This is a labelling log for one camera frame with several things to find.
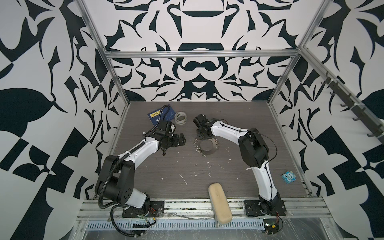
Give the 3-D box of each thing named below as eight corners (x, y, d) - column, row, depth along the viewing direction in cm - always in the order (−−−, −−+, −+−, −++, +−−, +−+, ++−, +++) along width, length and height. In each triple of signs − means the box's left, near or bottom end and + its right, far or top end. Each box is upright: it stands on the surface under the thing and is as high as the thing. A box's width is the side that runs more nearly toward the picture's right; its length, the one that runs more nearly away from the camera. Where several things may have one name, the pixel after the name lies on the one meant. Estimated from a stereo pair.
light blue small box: (287, 184, 84) (288, 183, 82) (280, 175, 87) (281, 173, 86) (296, 180, 86) (298, 178, 84) (289, 171, 89) (290, 169, 87)
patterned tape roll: (174, 124, 108) (174, 121, 105) (175, 114, 114) (175, 111, 111) (186, 124, 108) (186, 121, 105) (186, 114, 114) (186, 111, 111)
